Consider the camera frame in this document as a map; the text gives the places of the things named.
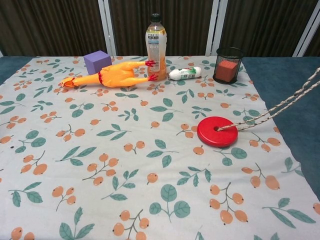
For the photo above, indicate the orange drink plastic bottle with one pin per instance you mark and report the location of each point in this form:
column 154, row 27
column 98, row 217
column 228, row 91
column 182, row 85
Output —
column 155, row 50

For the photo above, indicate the small white green bottle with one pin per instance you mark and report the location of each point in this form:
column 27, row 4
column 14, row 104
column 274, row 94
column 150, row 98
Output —
column 185, row 73

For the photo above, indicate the yellow rubber chicken toy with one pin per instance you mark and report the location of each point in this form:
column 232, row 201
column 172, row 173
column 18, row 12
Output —
column 112, row 75

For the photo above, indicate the red wooden disc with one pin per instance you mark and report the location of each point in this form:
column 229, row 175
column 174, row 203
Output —
column 217, row 131

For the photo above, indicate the purple foam cube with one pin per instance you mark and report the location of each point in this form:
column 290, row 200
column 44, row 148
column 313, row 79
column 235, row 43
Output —
column 96, row 62

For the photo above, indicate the black mesh pen holder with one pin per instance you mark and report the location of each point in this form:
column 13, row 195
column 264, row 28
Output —
column 228, row 65

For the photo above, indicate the orange foam cube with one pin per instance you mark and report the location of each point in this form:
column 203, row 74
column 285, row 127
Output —
column 226, row 70

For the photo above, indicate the white folding screen frame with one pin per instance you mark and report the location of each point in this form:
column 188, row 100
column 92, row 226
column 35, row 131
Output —
column 107, row 25

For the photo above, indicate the floral print tablecloth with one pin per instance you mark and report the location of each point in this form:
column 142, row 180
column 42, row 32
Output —
column 125, row 162

